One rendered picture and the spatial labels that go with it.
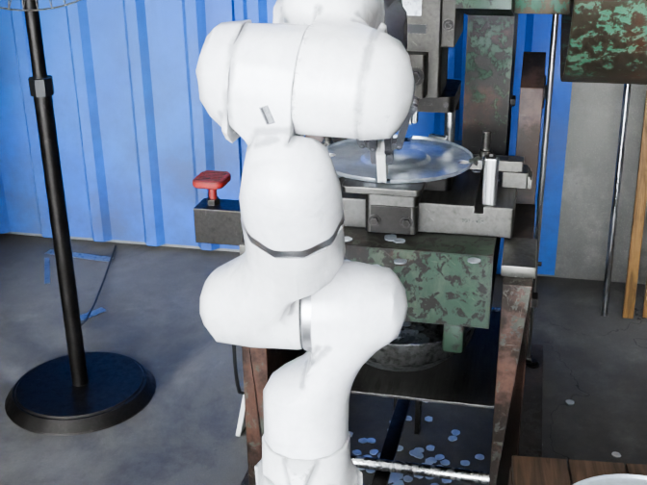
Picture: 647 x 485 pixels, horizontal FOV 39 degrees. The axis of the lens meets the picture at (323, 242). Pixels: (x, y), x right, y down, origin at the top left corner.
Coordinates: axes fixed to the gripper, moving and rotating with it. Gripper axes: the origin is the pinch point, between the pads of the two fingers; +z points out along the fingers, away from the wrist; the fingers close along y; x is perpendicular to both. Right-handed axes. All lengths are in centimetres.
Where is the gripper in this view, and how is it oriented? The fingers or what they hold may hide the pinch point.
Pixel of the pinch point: (382, 162)
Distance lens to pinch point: 156.7
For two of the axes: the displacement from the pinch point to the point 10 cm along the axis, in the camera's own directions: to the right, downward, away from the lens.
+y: 9.8, 0.6, -1.8
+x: 1.7, -7.3, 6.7
